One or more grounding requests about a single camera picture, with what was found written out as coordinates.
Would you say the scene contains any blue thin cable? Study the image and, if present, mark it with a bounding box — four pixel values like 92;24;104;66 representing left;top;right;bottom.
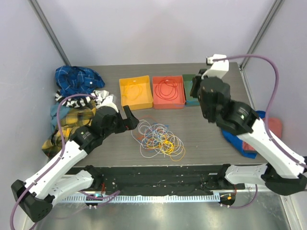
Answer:
143;122;171;144
173;79;201;107

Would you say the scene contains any orange thin cable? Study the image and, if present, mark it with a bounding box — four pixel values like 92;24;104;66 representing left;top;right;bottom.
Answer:
133;115;168;149

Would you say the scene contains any white thin cable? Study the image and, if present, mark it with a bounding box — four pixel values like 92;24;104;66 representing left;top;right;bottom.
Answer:
130;118;161;144

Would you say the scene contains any yellow thin cable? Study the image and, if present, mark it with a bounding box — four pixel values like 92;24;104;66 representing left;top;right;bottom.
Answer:
146;134;186;162

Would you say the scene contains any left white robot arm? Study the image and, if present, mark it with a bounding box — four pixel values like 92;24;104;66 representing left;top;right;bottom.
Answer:
11;105;139;223

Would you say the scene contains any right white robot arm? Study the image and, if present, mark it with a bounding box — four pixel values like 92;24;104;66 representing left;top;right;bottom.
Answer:
190;74;307;196

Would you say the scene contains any green plastic bin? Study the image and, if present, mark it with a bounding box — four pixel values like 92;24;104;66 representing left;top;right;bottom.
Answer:
182;74;200;106

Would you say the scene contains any yellow plastic bin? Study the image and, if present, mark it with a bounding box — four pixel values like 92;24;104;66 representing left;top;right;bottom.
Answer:
119;75;154;110

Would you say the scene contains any red plastic bin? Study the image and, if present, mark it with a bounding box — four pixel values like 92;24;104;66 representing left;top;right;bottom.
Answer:
152;75;186;109

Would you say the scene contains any black white striped cloth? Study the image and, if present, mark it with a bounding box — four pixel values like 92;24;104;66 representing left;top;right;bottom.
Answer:
62;90;116;109

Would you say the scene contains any yellow plaid shirt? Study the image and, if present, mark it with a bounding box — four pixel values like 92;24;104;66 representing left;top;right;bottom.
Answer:
42;106;96;159

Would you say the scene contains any teal cloth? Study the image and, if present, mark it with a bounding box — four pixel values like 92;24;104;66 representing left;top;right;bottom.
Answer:
50;103;71;133

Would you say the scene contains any blue cloth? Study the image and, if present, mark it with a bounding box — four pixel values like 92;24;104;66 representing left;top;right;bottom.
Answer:
220;110;267;160

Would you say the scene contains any blue plaid shirt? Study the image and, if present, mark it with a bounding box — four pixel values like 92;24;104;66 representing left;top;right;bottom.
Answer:
55;66;105;97

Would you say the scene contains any salmon pink cloth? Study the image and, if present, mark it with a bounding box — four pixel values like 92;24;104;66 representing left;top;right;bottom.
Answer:
242;117;283;153

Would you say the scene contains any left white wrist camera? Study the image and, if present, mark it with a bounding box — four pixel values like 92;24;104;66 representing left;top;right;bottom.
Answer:
97;94;118;112

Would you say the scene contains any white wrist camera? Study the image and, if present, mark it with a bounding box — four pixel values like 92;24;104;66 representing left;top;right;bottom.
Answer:
201;54;229;80
97;94;118;112

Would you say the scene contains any yellow cable in bin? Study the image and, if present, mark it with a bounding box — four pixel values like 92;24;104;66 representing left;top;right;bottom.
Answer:
121;81;143;100

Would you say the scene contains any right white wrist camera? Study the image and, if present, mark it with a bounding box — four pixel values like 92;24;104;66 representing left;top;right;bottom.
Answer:
201;54;229;80

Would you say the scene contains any dark red cable in bin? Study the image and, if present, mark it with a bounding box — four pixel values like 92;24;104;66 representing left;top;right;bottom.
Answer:
154;79;178;100

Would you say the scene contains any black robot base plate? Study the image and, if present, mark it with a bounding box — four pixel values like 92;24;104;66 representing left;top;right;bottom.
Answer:
87;165;245;196

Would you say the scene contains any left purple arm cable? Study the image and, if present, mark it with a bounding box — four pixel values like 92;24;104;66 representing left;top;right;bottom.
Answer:
9;93;99;230

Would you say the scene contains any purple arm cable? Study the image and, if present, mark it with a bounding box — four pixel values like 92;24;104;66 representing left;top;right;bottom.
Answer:
224;54;307;168
9;93;99;230

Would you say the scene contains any white slotted cable duct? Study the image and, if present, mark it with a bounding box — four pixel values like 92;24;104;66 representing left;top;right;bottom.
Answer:
61;193;220;204

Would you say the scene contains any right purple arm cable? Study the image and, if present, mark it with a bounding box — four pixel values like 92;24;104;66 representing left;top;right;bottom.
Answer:
224;54;307;168

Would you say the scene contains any right aluminium frame post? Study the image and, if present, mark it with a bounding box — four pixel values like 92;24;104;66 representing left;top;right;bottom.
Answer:
239;0;285;70

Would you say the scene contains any aluminium frame post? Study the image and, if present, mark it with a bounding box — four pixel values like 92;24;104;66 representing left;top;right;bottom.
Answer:
28;0;71;66
239;0;285;70

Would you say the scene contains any left aluminium frame post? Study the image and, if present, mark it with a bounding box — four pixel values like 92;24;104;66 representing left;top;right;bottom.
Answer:
28;0;71;66

